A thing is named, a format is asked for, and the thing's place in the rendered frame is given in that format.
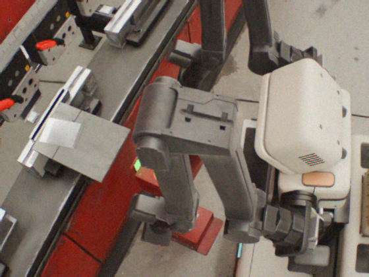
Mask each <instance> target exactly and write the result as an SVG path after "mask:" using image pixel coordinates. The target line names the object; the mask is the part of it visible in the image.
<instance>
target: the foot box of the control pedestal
mask: <svg viewBox="0 0 369 277"><path fill-rule="evenodd" d="M197 213H198V214H199V216H198V218H197V220H196V222H195V226H194V228H193V229H191V231H188V232H187V233H185V234H180V233H176V232H173V231H172V235H171V240H173V241H176V242H177V243H180V244H181V245H184V246H185V247H188V248H189V249H192V250H195V251H197V252H199V253H201V254H203V255H205V256H206V255H208V253H209V251H210V249H211V247H212V245H213V243H214V241H215V239H216V237H217V235H218V233H219V231H220V229H221V227H222V225H223V223H224V221H223V220H222V219H220V218H216V217H214V216H213V212H211V211H209V210H207V209H205V208H202V207H200V206H198V211H197Z"/></svg>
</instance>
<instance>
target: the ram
mask: <svg viewBox="0 0 369 277"><path fill-rule="evenodd" d="M36 1H37V0H0V46H1V44H2V43H3V42H4V40H5V39H6V38H7V37H8V35H9V34H10V33H11V32H12V31H13V28H15V27H16V25H17V24H18V23H19V21H20V20H21V19H22V18H23V17H24V16H25V14H26V13H27V12H28V11H29V10H30V9H31V8H32V6H33V4H34V3H35V2H36ZM55 2H56V0H48V1H47V2H46V4H44V5H43V7H42V8H41V9H40V11H39V12H38V13H37V14H36V15H35V17H34V18H33V19H32V20H31V21H30V23H29V24H28V25H27V27H26V28H25V29H24V30H23V31H22V33H21V34H20V35H19V36H18V38H17V39H16V41H14V42H13V44H12V46H11V47H10V48H9V49H8V51H7V52H6V54H4V56H3V58H2V59H1V60H0V74H1V71H2V70H3V69H4V68H5V65H6V64H7V63H8V62H9V60H10V59H11V58H12V56H13V55H14V53H15V52H16V51H17V50H18V49H19V47H20V46H21V44H22V43H23V42H24V41H25V39H26V38H27V37H28V36H29V34H30V33H31V32H32V31H33V29H34V27H35V26H36V25H37V24H38V23H39V21H40V20H41V19H42V18H43V16H44V15H45V14H46V12H48V10H49V9H50V8H51V7H52V6H53V5H54V3H55Z"/></svg>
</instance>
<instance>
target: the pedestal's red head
mask: <svg viewBox="0 0 369 277"><path fill-rule="evenodd" d="M188 157H189V161H190V168H191V172H192V179H193V180H194V179H195V177H196V176H197V175H198V172H199V171H200V168H201V167H202V164H203V162H202V160H201V159H200V157H199V155H188ZM136 160H137V157H136V158H135V160H134V161H133V163H132V165H131V167H130V169H131V170H132V172H133V174H134V176H135V179H136V181H137V183H138V184H139V186H140V188H141V189H143V190H145V191H147V192H149V193H151V194H153V195H155V196H157V197H163V195H162V194H161V190H160V188H159V185H158V182H157V180H156V179H155V177H154V171H153V170H152V169H148V168H143V167H141V166H140V167H139V168H138V170H137V171H136V170H135V168H134V164H135V161H136Z"/></svg>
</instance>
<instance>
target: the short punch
mask: <svg viewBox="0 0 369 277"><path fill-rule="evenodd" d="M41 94H42V93H41V92H40V90H39V89H38V90H37V91H36V93H35V94H34V95H33V97H32V98H31V100H30V102H29V103H28V105H27V106H26V107H25V110H24V111H23V112H22V114H21V115H20V117H19V118H20V119H21V120H23V123H25V122H26V121H27V119H28V117H29V116H30V114H31V113H32V111H33V110H34V108H35V107H36V106H37V103H38V102H39V101H40V99H41V98H42V95H41Z"/></svg>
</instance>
